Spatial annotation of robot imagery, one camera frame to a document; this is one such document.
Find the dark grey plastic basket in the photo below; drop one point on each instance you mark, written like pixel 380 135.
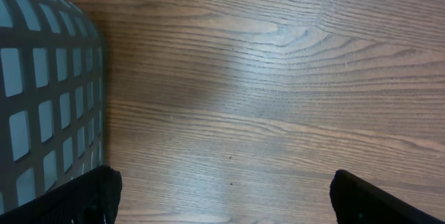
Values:
pixel 53 61

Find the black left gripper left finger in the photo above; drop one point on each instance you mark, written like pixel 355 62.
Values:
pixel 93 197

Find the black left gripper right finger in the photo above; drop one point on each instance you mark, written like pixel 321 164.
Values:
pixel 355 201

